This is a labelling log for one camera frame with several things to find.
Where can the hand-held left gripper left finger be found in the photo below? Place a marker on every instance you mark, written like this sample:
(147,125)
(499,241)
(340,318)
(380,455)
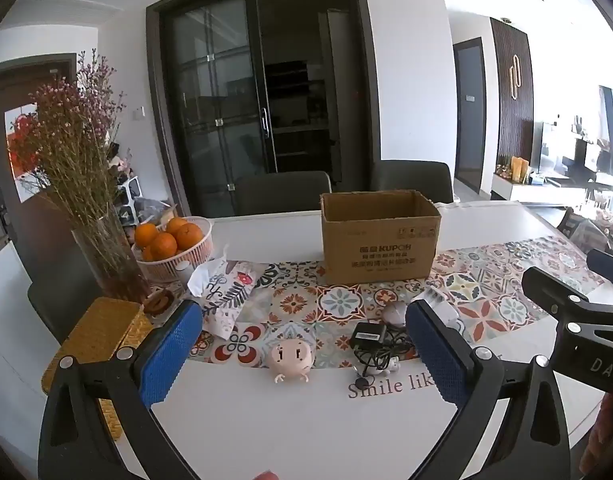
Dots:
(171,355)

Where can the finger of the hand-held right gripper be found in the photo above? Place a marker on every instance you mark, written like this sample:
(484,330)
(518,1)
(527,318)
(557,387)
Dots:
(609,266)
(546,285)

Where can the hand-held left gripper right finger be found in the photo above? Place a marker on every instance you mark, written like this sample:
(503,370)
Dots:
(436,355)

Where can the white cube charger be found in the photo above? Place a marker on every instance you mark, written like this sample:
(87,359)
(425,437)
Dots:
(454,319)

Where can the grey oval case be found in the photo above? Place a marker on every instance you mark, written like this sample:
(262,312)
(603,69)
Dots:
(396,314)

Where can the white battery charger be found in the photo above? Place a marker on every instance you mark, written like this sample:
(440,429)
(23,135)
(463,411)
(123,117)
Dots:
(434,296)

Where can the pink pig toy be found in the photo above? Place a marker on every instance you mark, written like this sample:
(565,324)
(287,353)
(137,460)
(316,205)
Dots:
(289,357)

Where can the brown cardboard box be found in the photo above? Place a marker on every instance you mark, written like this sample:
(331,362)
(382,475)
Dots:
(376,250)

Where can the person's right forearm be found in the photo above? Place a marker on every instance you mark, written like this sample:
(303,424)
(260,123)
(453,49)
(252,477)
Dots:
(606,440)

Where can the patterned cushion chair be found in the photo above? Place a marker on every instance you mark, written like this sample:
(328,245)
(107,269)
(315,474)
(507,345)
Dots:
(584,232)

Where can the small round wooden ornament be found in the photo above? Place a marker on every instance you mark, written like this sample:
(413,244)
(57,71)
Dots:
(158,302)

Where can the yellow woven box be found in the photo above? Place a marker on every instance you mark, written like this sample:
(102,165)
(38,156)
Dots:
(96,330)

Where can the small white jar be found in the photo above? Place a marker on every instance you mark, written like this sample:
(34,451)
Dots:
(184,272)

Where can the floral fabric tissue holder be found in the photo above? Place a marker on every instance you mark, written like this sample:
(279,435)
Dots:
(231,290)

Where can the white slatted fruit basket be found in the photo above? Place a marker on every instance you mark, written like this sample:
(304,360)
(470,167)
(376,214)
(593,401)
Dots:
(186,262)

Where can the white low tv cabinet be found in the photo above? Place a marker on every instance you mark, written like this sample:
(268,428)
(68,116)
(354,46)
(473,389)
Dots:
(526,192)

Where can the orange fruit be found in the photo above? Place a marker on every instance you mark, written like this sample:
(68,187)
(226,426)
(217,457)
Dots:
(146,254)
(146,235)
(164,246)
(176,224)
(191,236)

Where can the clear glass vase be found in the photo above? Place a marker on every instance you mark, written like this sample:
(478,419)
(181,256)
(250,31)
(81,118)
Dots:
(111,265)

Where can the patterned tile-print table runner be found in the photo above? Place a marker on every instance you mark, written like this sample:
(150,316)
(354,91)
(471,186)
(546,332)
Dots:
(336,300)

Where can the yellow paper bags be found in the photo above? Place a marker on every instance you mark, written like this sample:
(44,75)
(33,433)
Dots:
(519,169)

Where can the white printed tablecloth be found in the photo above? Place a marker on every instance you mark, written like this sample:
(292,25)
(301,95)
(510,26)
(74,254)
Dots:
(266,430)

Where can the dark grey dining chair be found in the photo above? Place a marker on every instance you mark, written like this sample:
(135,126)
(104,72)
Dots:
(411,180)
(61,300)
(281,192)

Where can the flat screen television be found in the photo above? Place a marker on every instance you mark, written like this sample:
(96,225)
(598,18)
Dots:
(537,147)

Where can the grey plastic bag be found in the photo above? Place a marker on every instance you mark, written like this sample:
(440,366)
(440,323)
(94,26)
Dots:
(151,210)

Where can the white shoe rack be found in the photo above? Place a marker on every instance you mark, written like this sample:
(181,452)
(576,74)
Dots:
(129,195)

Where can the dark hallway door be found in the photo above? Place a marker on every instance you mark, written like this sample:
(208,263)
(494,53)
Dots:
(469,110)

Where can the dried pink flower bunch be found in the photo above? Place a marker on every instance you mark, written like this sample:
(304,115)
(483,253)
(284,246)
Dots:
(71,135)

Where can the red flower picture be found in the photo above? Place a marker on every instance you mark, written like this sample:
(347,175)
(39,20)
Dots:
(21,145)

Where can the dark glass sliding door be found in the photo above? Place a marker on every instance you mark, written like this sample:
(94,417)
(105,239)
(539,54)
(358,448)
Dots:
(266,85)

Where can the brown entrance door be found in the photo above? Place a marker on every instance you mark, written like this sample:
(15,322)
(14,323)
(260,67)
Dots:
(1,90)

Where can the dark slatted wall panel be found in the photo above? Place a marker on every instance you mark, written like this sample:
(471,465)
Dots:
(501,60)

